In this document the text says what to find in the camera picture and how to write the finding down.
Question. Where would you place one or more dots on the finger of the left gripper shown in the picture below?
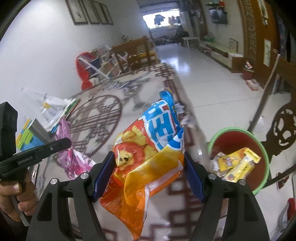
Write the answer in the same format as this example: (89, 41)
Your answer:
(57, 146)

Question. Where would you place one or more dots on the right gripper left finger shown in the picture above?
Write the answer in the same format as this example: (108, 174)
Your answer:
(65, 210)

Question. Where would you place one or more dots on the pink plastic wrapper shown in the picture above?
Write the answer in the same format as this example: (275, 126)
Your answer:
(72, 161)

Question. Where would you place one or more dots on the yellow medicine packet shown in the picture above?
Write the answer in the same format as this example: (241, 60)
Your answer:
(244, 166)

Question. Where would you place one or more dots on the orange lion snack bag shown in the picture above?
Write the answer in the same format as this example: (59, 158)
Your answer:
(149, 155)

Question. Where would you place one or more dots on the orange yellow snack box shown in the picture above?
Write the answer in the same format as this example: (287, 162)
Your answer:
(230, 161)

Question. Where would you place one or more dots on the white paper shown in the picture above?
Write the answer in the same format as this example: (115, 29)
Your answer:
(214, 166)

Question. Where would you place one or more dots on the green red trash bin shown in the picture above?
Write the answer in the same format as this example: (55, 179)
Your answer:
(232, 139)

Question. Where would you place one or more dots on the person's left hand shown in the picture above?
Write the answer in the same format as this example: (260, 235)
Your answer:
(17, 197)

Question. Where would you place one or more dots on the colourful block toy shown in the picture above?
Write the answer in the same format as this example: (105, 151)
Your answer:
(26, 139)

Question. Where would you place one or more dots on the grey metal box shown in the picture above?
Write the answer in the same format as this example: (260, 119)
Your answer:
(38, 130)

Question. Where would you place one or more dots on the stack of books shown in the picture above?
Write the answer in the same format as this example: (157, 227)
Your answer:
(69, 108)

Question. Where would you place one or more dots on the red cloth bag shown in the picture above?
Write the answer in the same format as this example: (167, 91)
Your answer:
(82, 70)

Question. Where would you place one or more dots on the carved wooden chair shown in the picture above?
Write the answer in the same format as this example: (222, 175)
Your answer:
(281, 134)

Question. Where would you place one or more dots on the white book rack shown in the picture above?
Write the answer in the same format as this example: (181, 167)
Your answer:
(105, 65)

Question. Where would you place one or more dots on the wooden armchair far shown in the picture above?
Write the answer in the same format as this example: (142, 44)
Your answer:
(134, 54)

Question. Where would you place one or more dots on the small red bin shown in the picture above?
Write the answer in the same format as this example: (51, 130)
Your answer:
(248, 71)

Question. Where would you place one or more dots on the low tv cabinet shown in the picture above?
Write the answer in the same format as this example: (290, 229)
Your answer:
(220, 53)

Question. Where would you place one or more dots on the white small table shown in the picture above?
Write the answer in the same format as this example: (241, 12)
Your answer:
(189, 40)

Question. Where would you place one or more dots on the wall television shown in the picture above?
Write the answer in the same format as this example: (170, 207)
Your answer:
(218, 15)

